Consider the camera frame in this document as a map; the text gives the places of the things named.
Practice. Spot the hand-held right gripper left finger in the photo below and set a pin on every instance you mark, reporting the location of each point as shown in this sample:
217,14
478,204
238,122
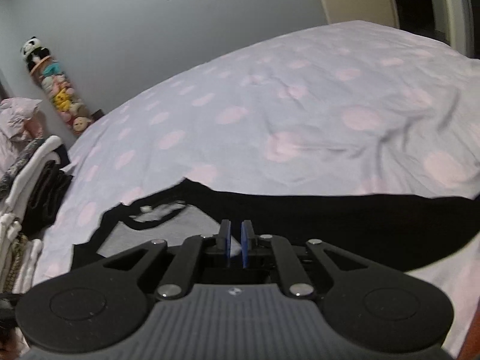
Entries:
225,243

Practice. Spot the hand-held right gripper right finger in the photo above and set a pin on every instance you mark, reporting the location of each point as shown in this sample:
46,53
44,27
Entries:
246,243

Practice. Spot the black and grey shirt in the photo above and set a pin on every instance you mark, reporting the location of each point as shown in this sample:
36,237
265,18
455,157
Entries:
337,219

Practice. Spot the stack of white folded clothes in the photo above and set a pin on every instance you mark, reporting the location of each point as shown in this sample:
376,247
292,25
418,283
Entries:
22,180

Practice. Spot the dotted bed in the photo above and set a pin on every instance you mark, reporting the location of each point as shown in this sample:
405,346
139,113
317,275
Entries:
262,101

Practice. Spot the black folded pants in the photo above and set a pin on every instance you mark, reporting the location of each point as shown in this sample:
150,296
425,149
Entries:
47,195

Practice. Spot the tan striped folded cloth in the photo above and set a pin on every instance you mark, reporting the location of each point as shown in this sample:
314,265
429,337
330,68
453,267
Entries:
17,262

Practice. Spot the clear tube of plush toys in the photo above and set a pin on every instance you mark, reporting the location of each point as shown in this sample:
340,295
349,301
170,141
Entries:
62,99

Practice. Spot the grey patterned folded cloth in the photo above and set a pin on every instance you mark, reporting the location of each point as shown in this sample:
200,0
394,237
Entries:
18,165

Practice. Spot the pink ruffled cloth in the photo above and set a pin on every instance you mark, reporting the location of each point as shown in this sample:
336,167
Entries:
18,118

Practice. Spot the panda plush toy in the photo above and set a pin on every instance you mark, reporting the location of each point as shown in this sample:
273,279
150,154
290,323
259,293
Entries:
34,50

